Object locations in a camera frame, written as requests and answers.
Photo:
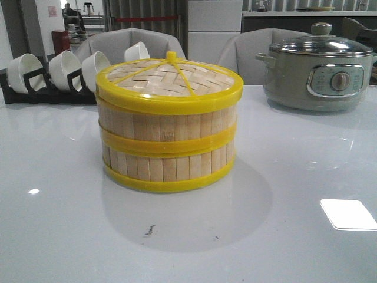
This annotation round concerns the red bin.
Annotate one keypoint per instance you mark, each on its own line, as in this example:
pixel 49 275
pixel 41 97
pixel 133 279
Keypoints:
pixel 61 41

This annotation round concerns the right grey upholstered chair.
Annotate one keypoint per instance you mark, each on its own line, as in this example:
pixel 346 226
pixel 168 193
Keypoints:
pixel 239 52

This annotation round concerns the grey upholstered chair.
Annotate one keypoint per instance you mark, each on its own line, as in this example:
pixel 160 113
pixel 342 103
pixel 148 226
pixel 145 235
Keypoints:
pixel 239 52
pixel 114 44

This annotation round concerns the glass pot lid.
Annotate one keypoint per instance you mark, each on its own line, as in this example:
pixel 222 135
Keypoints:
pixel 321 42

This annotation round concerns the woven bamboo steamer lid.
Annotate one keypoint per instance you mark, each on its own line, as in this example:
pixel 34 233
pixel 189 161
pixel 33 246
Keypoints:
pixel 170 86

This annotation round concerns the dark counter with white top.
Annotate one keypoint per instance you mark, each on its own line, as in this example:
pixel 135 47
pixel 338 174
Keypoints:
pixel 301 21

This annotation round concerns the red barrier belt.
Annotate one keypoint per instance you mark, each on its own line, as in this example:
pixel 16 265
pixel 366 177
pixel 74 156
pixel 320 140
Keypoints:
pixel 147 19

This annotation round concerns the black plastic bowl rack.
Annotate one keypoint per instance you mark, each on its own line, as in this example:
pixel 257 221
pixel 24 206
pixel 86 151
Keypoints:
pixel 78 93

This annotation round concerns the white cabinet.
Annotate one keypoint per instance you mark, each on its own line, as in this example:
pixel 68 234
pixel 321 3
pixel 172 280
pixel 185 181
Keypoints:
pixel 210 25

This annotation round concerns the white ceramic bowl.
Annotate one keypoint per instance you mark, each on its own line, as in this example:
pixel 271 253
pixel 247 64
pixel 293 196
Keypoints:
pixel 60 66
pixel 136 52
pixel 91 66
pixel 20 66

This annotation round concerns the left grey upholstered chair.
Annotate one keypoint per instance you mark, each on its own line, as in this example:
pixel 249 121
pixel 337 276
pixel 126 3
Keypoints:
pixel 114 44

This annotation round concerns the bamboo steamer tier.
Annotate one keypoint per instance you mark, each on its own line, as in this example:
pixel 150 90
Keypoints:
pixel 168 175
pixel 153 135

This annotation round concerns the grey-green electric cooking pot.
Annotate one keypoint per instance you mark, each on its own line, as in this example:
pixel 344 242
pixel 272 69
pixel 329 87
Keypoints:
pixel 316 83

